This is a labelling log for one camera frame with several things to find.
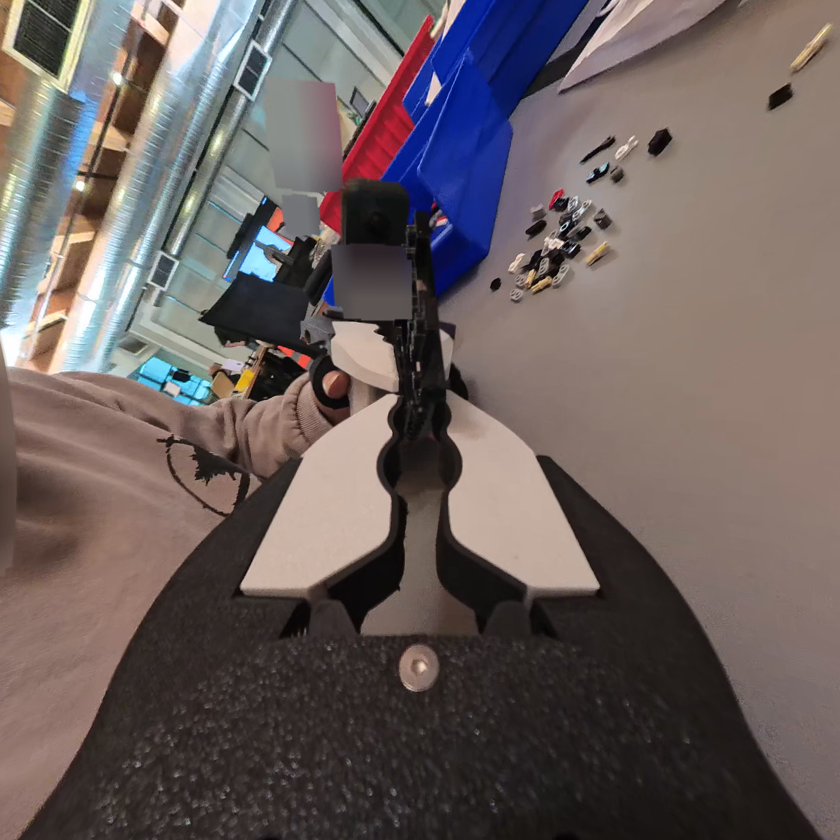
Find wall vent grille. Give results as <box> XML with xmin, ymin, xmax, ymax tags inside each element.
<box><xmin>0</xmin><ymin>0</ymin><xmax>93</xmax><ymax>89</ymax></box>

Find person's left forearm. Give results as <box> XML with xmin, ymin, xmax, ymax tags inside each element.
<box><xmin>206</xmin><ymin>374</ymin><xmax>336</xmax><ymax>483</ymax></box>

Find computer monitor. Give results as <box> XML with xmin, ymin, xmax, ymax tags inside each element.
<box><xmin>226</xmin><ymin>197</ymin><xmax>293</xmax><ymax>283</ymax></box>

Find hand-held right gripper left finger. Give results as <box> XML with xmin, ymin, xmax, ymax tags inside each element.
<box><xmin>239</xmin><ymin>392</ymin><xmax>404</xmax><ymax>599</ymax></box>

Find pile of small brick pieces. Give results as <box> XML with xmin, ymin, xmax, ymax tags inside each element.
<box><xmin>489</xmin><ymin>128</ymin><xmax>673</xmax><ymax>306</ymax></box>

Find black brick plate assembly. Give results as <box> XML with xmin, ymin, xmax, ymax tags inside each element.
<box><xmin>387</xmin><ymin>210</ymin><xmax>457</xmax><ymax>442</ymax></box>

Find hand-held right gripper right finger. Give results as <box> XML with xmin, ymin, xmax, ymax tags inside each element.
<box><xmin>436</xmin><ymin>392</ymin><xmax>601</xmax><ymax>599</ymax></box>

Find black chair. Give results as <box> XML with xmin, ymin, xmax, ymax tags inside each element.
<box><xmin>200</xmin><ymin>272</ymin><xmax>316</xmax><ymax>349</ymax></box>

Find blue plastic bin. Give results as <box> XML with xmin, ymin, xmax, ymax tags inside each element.
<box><xmin>381</xmin><ymin>59</ymin><xmax>514</xmax><ymax>296</ymax></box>
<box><xmin>403</xmin><ymin>0</ymin><xmax>592</xmax><ymax>132</ymax></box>

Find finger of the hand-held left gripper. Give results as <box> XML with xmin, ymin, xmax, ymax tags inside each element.
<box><xmin>430</xmin><ymin>325</ymin><xmax>457</xmax><ymax>391</ymax></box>
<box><xmin>330</xmin><ymin>319</ymin><xmax>400</xmax><ymax>395</ymax></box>

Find tan connector pin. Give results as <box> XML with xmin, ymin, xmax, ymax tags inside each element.
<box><xmin>789</xmin><ymin>23</ymin><xmax>833</xmax><ymax>73</ymax></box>

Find red plastic bin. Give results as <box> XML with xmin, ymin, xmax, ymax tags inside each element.
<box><xmin>341</xmin><ymin>16</ymin><xmax>437</xmax><ymax>191</ymax></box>

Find silver ventilation duct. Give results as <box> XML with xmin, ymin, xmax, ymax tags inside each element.
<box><xmin>62</xmin><ymin>0</ymin><xmax>303</xmax><ymax>371</ymax></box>
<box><xmin>0</xmin><ymin>0</ymin><xmax>158</xmax><ymax>342</ymax></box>

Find torn white paper bag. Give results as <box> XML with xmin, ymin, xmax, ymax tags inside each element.
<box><xmin>558</xmin><ymin>0</ymin><xmax>729</xmax><ymax>93</ymax></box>

